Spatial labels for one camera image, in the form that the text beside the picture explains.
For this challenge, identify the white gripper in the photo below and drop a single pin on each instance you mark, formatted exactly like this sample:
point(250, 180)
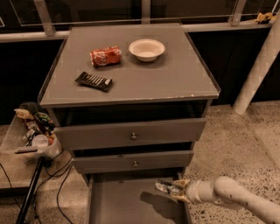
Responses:
point(192, 191)

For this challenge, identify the silver blue redbull can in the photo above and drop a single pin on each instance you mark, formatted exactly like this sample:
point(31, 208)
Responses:
point(167, 187)

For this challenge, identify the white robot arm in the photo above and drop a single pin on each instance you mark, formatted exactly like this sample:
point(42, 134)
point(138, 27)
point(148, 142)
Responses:
point(224, 191)

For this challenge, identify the grey middle drawer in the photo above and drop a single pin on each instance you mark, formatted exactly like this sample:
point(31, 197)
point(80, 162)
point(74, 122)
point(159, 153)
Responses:
point(123, 163)

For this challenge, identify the grey drawer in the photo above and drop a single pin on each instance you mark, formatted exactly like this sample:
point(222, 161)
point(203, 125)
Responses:
point(130, 197)
point(111, 135)
point(123, 163)

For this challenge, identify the grey bottom drawer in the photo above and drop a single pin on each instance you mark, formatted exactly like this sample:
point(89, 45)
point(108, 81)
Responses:
point(130, 197)

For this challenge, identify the grey drawer cabinet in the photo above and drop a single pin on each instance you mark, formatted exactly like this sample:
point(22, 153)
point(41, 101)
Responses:
point(176, 85)

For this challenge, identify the grey top drawer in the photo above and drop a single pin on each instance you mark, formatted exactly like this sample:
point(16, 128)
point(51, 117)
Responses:
point(111, 135)

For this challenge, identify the crushed red soda can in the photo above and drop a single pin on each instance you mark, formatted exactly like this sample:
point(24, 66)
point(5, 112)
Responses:
point(106, 56)

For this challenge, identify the white paper bowl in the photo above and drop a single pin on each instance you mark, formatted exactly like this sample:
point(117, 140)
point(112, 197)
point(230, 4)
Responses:
point(146, 50)

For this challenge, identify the black snack wrapper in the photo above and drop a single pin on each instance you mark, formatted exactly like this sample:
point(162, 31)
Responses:
point(93, 81)

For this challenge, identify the white paper cup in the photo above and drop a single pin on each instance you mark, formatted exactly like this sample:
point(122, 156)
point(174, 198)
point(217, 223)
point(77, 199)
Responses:
point(40, 141)

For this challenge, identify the crumpled snack wrappers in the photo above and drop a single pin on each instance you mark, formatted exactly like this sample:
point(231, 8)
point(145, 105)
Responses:
point(38, 123)

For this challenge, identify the black stand leg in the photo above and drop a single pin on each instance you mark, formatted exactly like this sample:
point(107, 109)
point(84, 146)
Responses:
point(30, 192)

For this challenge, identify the clear plastic trash bin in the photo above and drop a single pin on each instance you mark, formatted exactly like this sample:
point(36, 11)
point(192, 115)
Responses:
point(14, 144)

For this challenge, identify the yellow clamp on railing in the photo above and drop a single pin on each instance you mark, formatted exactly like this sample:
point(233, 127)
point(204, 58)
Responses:
point(264, 18)

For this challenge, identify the metal railing frame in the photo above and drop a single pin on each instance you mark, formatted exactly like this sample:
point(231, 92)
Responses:
point(32, 20)

